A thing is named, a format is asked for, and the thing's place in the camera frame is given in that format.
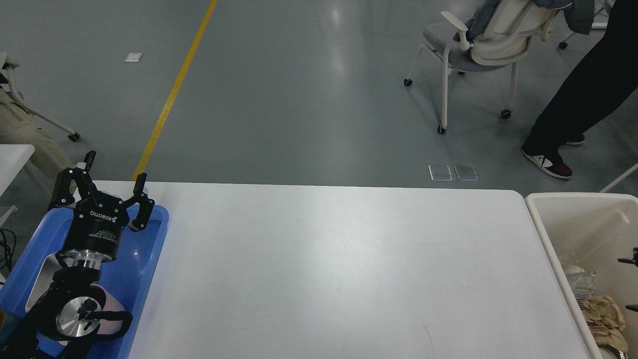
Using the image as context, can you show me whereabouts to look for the floor outlet plates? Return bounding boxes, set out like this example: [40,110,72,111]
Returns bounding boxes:
[428,164,479,181]

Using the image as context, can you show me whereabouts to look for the aluminium foil tray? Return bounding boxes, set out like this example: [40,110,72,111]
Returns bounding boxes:
[561,263,597,310]

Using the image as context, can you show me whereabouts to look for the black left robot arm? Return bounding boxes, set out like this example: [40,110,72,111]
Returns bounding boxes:
[1,151,155,359]

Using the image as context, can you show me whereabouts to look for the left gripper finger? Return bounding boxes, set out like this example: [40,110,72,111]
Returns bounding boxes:
[122,173,155,232]
[48,150,98,209]

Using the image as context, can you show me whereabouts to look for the brown paper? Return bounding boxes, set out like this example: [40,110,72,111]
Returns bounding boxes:
[580,295,629,353]

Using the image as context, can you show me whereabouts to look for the person in black sweater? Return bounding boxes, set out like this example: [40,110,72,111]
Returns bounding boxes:
[0,89,75,181]

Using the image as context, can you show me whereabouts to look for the teal cylinder object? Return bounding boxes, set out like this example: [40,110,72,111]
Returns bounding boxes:
[0,309,7,345]

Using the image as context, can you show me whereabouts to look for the black cables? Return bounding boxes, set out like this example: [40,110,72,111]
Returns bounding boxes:
[0,228,17,282]

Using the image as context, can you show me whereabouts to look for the blue plastic tray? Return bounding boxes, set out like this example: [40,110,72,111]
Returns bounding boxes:
[0,206,169,359]

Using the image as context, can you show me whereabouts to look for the pink mug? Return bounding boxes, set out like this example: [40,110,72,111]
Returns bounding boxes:
[53,284,134,347]

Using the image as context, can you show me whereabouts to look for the cream paper cup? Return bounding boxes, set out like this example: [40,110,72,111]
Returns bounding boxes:
[562,264,586,276]

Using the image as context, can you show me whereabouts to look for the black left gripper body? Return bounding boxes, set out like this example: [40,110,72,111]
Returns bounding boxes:
[61,197,130,261]

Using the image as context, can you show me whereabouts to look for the white side table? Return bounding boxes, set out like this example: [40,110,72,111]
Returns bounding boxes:
[0,145,35,196]

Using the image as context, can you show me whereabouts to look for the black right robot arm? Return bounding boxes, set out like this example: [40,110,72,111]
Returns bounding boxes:
[617,247,638,312]

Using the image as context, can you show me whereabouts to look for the person in black trousers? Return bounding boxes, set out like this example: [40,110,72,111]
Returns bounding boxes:
[520,0,638,180]

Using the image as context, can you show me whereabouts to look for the square steel tray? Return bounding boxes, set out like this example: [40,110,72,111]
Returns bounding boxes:
[25,252,62,312]

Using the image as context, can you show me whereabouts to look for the beige plastic bin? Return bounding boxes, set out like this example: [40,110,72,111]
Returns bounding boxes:
[525,192,638,359]

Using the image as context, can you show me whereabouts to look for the white office chair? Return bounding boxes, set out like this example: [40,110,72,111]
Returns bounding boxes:
[403,0,558,134]

